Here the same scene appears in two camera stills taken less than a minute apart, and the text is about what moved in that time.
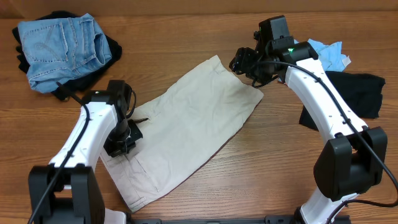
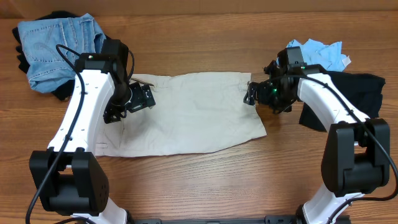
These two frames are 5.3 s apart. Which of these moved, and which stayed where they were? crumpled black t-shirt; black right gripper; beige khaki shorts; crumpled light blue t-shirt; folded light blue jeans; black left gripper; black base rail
Moved: beige khaki shorts; black right gripper; black left gripper
Stayed: crumpled light blue t-shirt; crumpled black t-shirt; black base rail; folded light blue jeans
